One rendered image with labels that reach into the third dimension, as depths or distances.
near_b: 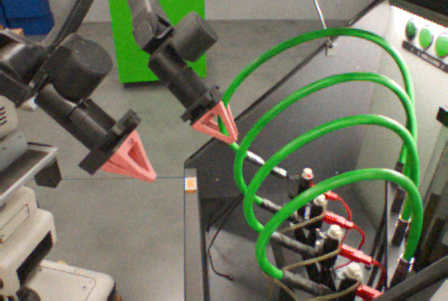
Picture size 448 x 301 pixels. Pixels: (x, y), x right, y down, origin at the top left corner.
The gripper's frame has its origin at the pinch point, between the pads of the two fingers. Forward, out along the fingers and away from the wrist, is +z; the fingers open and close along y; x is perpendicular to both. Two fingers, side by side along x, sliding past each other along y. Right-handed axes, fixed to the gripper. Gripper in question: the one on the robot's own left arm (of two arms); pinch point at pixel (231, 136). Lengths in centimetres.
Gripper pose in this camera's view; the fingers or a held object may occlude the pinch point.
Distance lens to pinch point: 66.6
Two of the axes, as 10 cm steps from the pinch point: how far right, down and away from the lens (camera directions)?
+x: -7.4, 6.1, 3.0
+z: 6.7, 7.3, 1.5
